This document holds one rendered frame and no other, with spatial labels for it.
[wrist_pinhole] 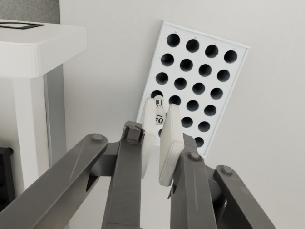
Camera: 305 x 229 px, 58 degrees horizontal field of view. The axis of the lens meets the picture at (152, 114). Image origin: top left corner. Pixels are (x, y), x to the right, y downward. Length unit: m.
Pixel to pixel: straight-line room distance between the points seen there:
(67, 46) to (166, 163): 0.10
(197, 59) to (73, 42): 0.12
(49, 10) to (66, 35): 0.94
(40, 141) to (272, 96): 0.25
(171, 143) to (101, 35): 0.18
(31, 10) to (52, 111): 0.95
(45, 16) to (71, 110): 0.83
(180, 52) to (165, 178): 0.14
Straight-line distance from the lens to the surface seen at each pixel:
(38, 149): 0.21
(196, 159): 0.15
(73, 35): 0.21
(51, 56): 0.17
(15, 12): 1.19
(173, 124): 0.18
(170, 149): 0.16
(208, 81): 0.28
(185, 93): 0.28
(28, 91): 0.19
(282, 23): 0.33
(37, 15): 1.15
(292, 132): 0.37
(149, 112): 0.19
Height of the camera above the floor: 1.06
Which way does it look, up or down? 68 degrees down
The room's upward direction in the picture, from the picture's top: 176 degrees counter-clockwise
